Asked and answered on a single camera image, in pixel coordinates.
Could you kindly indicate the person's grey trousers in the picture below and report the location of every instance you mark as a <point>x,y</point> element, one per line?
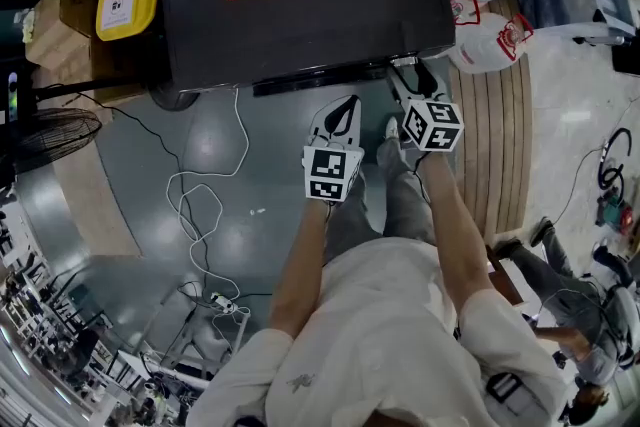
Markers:
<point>400,205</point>

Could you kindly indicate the white table frame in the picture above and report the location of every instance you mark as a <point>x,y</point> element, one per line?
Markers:
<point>200,345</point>

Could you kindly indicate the white power strip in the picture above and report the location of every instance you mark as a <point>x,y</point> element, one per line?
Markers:
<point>223,303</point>

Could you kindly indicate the brown cardboard box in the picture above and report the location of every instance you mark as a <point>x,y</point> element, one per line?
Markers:
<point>55,40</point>

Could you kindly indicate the brown wooden box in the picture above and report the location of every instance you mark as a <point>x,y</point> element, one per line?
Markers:
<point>505,285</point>

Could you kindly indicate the black box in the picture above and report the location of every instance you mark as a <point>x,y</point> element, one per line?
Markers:
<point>627,57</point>

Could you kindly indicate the person's right forearm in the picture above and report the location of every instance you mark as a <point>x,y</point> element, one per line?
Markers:
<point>455,235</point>

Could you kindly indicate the person's left forearm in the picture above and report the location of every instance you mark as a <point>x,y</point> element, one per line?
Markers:
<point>295,275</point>

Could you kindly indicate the green power tool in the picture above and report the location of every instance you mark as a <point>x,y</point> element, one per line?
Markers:
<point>612,212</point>

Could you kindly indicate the person's white shirt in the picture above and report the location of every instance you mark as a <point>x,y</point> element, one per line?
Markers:
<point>380,340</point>

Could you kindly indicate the black standing fan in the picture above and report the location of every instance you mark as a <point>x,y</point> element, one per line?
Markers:
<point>55,135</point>

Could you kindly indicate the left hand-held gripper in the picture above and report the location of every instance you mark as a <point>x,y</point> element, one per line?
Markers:
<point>327,170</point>

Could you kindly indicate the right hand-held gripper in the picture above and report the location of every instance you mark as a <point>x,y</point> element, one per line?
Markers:
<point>432,125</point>

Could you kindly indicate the long floor cardboard sheet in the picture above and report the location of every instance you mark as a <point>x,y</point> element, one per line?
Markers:
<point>90,205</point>

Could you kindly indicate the wooden slat panel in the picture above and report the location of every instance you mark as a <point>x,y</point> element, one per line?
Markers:
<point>495,140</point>

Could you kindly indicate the person's white shoe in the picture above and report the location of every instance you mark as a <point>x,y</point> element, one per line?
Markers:
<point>392,129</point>

